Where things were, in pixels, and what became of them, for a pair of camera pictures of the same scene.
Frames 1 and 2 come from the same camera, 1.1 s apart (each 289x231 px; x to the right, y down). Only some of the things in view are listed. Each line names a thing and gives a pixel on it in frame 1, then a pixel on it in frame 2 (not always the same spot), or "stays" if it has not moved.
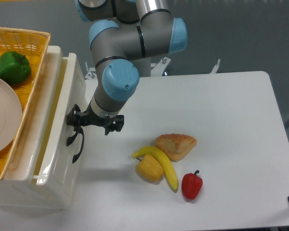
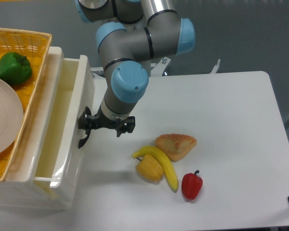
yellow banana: (169, 170) stays
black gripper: (90, 117) → (87, 121)
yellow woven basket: (34, 45) stays
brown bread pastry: (176, 146) stays
